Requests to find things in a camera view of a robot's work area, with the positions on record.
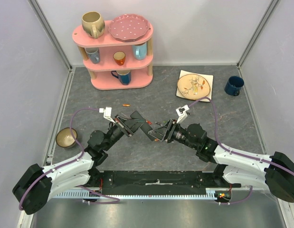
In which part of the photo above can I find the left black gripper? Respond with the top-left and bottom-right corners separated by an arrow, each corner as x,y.
103,114 -> 146,151

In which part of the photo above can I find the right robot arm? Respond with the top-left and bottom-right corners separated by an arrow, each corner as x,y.
148,119 -> 294,203

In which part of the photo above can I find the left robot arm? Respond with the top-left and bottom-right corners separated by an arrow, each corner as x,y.
12,111 -> 150,215

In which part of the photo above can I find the dark blue mug on shelf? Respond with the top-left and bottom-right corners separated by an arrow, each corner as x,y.
111,70 -> 132,85

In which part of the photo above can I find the round beige painted plate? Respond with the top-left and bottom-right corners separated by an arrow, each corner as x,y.
177,74 -> 212,100

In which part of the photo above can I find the pink three-tier shelf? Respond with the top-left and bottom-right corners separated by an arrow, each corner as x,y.
72,20 -> 153,90

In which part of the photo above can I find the orange cup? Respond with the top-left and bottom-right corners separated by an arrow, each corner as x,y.
113,51 -> 126,66

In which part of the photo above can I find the brown ceramic bowl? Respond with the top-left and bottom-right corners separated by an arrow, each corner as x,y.
56,127 -> 77,148

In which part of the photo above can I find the light blue mug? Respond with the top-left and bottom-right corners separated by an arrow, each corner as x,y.
132,42 -> 147,60

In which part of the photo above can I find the white square plate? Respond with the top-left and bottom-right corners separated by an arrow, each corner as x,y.
176,69 -> 214,103

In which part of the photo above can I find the grey-blue mug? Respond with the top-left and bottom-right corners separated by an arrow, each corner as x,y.
85,47 -> 100,64

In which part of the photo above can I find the navy blue cup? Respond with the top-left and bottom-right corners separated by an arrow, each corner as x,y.
224,76 -> 245,96

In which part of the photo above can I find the pink polka dot plate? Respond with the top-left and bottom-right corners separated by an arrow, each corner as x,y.
108,14 -> 151,42

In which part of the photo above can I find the beige ceramic mug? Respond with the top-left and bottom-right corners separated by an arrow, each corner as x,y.
82,11 -> 105,39

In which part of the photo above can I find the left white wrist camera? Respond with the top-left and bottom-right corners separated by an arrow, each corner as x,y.
99,107 -> 114,123

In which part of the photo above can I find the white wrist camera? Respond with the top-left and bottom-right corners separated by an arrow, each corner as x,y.
99,107 -> 114,123
176,105 -> 190,124

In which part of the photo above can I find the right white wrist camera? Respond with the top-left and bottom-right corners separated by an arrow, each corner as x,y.
176,105 -> 190,124

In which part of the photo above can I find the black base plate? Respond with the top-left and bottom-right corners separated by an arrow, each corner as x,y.
85,171 -> 231,196

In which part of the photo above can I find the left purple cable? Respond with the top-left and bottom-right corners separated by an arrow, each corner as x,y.
18,107 -> 121,211

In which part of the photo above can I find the purple cable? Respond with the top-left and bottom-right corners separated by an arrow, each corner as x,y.
18,107 -> 121,211
188,96 -> 294,205

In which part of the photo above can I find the aluminium cable duct rail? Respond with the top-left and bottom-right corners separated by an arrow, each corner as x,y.
53,188 -> 231,200

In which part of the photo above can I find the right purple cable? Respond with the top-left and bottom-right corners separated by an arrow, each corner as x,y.
188,96 -> 294,205

